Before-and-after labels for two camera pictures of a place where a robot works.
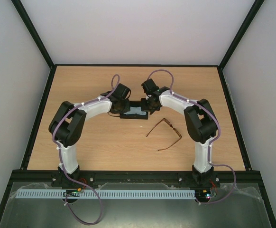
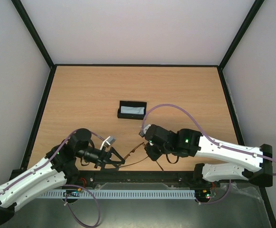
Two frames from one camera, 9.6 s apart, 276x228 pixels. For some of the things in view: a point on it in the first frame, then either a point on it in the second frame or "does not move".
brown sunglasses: [171, 127] to [133, 151]
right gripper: [149, 107] to [150, 147]
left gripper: [127, 108] to [105, 156]
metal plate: [215, 205] does not move
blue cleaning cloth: [135, 110] does not move
